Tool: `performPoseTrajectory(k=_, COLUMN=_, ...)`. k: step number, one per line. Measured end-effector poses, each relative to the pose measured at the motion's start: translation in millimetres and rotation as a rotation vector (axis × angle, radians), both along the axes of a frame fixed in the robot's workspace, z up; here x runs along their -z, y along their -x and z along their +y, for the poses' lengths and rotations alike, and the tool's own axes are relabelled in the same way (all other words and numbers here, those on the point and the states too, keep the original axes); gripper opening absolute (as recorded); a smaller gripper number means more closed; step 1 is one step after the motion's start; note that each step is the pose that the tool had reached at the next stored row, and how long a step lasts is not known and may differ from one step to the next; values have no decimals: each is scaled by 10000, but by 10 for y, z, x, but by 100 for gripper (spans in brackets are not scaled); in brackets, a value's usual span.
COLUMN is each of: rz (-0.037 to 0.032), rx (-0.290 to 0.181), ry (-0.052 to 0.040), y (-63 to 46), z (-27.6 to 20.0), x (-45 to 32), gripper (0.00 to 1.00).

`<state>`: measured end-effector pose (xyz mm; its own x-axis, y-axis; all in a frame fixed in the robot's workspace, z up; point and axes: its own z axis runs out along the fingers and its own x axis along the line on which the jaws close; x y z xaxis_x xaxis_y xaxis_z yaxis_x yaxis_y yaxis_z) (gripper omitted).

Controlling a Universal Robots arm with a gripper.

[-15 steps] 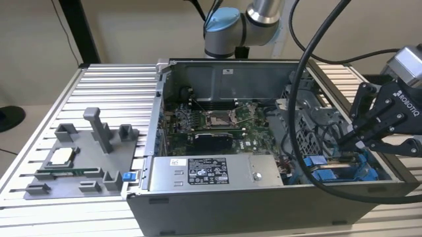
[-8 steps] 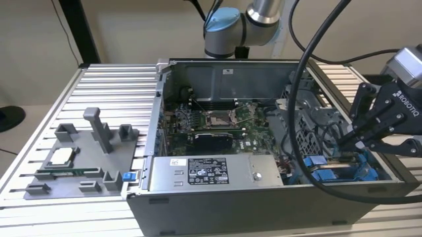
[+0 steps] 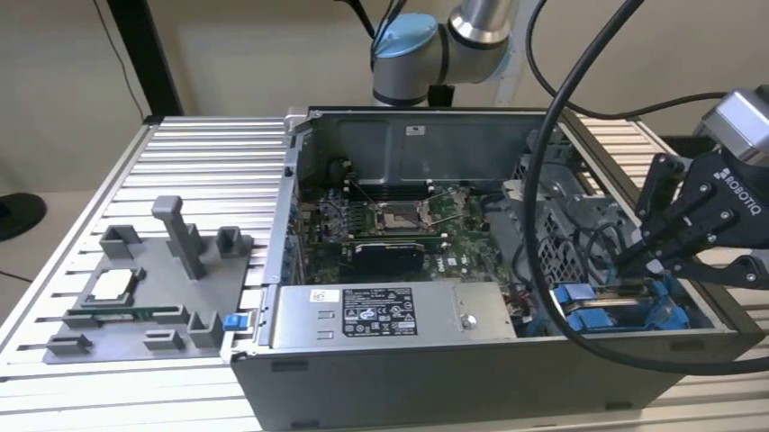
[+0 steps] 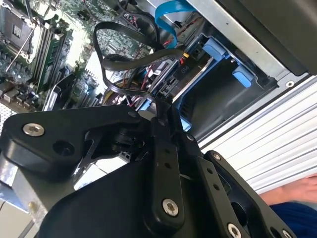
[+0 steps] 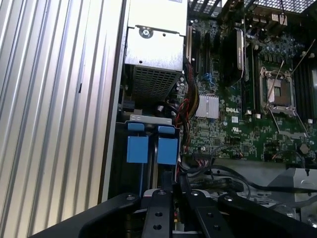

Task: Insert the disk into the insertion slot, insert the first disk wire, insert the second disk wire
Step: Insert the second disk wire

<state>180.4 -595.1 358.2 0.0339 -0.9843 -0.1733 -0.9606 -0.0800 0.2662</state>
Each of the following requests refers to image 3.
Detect green motherboard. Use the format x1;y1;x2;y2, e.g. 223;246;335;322
294;179;503;287

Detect black vertical post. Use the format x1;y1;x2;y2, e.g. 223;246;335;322
111;0;186;118

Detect black disk wire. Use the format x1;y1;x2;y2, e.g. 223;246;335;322
570;221;652;294

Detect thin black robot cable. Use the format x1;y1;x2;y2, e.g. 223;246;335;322
525;0;732;121

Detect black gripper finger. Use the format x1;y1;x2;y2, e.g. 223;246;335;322
610;152;690;274
645;252;769;290

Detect silver CPU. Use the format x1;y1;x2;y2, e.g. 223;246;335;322
87;271;138;302

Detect blue plastic bay carrier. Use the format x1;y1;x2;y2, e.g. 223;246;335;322
566;309;616;333

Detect black round base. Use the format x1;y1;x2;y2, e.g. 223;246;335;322
0;193;48;242

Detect black cables behind arm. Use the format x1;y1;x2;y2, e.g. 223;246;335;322
333;0;414;41

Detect metal socket cover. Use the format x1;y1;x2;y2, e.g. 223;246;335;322
418;186;475;226

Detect black graphics card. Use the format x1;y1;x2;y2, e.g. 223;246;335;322
339;240;426;284

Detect red wire bundle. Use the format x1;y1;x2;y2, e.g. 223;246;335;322
502;291;537;319

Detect silver power supply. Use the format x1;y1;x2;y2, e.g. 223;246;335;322
267;282;518;350

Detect black open PC case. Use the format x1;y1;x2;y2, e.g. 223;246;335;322
231;105;768;432

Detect hard disk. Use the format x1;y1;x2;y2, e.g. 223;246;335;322
552;276;693;332

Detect grey perforated drive cage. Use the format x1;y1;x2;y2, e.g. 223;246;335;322
501;155;642;298

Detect green RAM stick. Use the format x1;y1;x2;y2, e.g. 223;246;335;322
68;305;182;317

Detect thin metal locking lever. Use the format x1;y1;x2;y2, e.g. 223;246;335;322
350;178;381;207

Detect thin black wall cable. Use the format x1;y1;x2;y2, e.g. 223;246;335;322
92;0;151;119

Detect grey parts rack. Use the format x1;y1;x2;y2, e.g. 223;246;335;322
42;194;258;365

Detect CPU socket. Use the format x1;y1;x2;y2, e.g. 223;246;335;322
371;200;431;231

